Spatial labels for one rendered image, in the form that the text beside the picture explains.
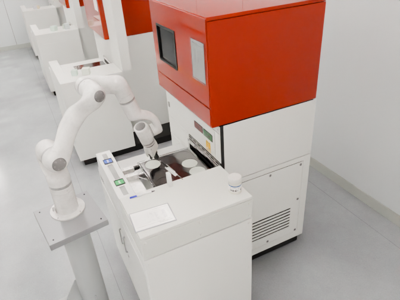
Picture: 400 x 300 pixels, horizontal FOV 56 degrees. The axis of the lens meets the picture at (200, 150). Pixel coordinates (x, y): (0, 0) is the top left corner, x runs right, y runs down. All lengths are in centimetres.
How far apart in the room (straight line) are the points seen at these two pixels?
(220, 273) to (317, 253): 107
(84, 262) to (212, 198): 91
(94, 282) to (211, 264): 81
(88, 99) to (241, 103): 82
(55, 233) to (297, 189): 162
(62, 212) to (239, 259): 102
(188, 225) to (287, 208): 110
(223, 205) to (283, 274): 112
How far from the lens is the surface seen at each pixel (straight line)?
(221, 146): 216
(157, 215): 190
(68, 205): 217
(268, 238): 287
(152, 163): 242
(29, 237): 359
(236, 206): 196
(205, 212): 189
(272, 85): 220
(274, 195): 263
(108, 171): 232
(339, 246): 318
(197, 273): 213
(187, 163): 238
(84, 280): 253
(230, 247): 213
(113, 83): 201
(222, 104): 205
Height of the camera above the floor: 219
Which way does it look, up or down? 31 degrees down
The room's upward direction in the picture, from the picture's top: 4 degrees counter-clockwise
